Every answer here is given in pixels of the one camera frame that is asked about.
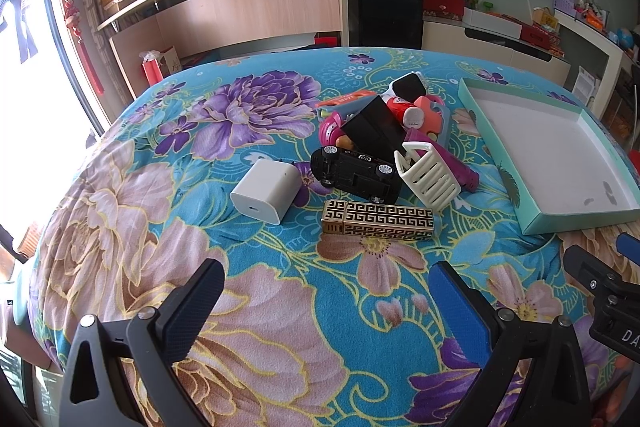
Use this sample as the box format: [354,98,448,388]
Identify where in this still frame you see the teal shallow box tray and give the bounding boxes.
[459,79,639,235]

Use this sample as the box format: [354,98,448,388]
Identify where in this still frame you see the floral blue tablecloth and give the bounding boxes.
[28,48,639,426]

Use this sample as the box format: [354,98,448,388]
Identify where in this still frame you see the pink pup toy figure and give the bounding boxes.
[319,112,355,150]

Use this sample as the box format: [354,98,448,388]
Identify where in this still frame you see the gold patterned lighter box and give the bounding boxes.
[321,199,434,241]

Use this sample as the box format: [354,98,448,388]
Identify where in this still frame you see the red gift bag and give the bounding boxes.
[139,46,182,86]

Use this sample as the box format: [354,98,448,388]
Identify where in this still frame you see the wooden desk with shelf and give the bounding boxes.
[99,0,349,98]

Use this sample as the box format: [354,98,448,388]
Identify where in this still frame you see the red hanging ornament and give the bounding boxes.
[61,0,104,95]

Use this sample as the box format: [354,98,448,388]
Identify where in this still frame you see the white side desk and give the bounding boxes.
[554,10,632,118]

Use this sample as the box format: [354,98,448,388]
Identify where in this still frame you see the orange blue carrot knife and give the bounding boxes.
[314,90,378,121]

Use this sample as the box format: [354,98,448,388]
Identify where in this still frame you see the white smartwatch black screen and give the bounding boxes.
[390,72,426,104]

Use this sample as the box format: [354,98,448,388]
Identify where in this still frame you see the black toy car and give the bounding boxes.
[310,145,402,205]

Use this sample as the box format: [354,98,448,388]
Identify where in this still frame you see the white USB wall charger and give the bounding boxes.
[230,158,302,225]

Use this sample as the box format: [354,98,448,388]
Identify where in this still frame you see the red gift box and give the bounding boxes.
[423,0,465,20]

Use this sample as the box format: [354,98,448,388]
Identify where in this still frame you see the purple lighter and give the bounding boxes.
[406,129,480,193]

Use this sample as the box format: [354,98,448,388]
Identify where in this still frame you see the pink blue foam toy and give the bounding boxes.
[413,94,445,139]

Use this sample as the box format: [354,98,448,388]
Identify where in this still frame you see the white flat box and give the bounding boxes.
[462,8,522,39]

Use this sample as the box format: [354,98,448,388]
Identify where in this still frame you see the cream TV stand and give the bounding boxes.
[422,18,570,87]

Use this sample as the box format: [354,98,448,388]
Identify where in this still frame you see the red stain remover bottle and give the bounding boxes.
[383,95,425,129]

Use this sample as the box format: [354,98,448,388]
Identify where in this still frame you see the white plastic clip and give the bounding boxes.
[394,141,461,213]

